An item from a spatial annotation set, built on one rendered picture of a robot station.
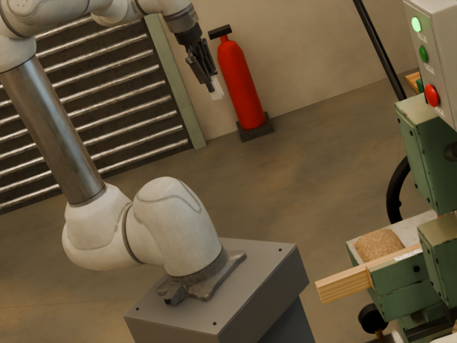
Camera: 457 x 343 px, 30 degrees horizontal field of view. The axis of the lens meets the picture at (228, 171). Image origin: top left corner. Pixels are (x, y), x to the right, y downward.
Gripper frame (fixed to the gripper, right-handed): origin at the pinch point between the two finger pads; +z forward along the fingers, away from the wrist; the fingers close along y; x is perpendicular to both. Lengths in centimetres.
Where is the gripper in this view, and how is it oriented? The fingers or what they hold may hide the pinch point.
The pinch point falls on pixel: (214, 88)
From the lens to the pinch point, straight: 248.7
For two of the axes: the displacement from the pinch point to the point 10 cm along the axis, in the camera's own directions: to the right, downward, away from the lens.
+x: -8.8, 1.9, 4.4
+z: 3.9, 8.1, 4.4
